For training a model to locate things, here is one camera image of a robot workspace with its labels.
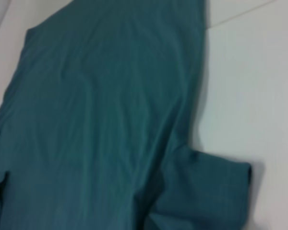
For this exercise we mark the teal blue shirt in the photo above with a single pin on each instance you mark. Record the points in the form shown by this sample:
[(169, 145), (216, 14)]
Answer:
[(98, 119)]

